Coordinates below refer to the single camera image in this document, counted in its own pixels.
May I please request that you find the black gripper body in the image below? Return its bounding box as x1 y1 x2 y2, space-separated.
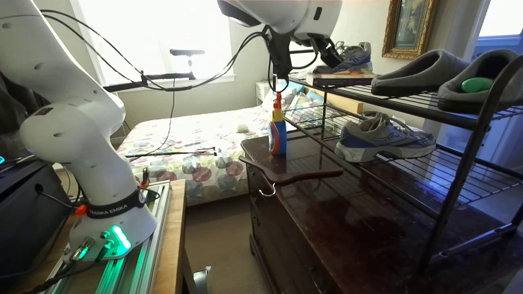
306 32 335 58

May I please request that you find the beige box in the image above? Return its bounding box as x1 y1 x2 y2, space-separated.
303 69 380 90

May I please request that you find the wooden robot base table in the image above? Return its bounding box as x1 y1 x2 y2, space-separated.
10 179 188 294

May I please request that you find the grey white sneaker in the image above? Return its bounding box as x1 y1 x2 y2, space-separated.
313 41 376 76

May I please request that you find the gold framed painting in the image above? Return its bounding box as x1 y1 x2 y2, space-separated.
381 0 442 61

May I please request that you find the blue spray cleaner bottle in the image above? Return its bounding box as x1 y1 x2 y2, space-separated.
267 90 290 159

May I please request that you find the blue grey sneaker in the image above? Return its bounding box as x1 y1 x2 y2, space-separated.
334 112 438 166

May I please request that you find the brown wooden clothes hanger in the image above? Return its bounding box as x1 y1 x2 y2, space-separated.
237 154 347 200

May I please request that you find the green object in slipper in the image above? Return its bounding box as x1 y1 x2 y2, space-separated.
460 76 496 95

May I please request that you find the dark wooden dresser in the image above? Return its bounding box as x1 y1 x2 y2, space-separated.
239 133 523 294

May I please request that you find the bed with floral bedspread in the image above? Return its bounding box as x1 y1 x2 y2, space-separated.
116 81 330 208

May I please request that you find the black controller box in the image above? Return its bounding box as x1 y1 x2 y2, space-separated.
0 154 74 277

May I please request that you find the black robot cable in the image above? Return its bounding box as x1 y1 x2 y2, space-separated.
38 7 275 95

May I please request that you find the black camera mount rod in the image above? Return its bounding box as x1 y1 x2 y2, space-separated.
102 48 208 94

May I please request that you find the black metal wire rack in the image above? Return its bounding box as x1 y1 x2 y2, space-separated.
283 51 523 275

